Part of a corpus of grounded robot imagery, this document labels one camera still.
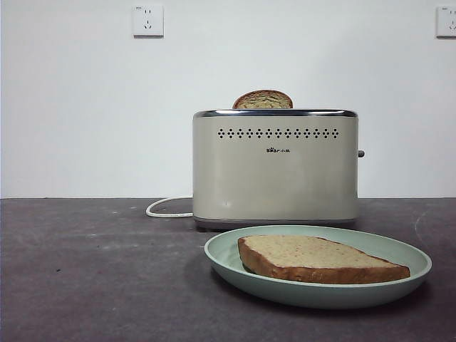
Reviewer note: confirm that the pale green plate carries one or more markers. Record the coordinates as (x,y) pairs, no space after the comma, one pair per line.
(228,263)

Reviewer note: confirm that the cream two-slot toaster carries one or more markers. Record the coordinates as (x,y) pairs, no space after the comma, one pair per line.
(274,178)

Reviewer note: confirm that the small dark-crusted bread slice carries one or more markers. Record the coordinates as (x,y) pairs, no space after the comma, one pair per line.
(264,99)

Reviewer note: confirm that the large bread slice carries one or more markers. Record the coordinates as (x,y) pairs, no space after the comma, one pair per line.
(306,256)

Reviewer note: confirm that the white wall socket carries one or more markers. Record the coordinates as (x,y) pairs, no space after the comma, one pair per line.
(148,21)
(447,22)

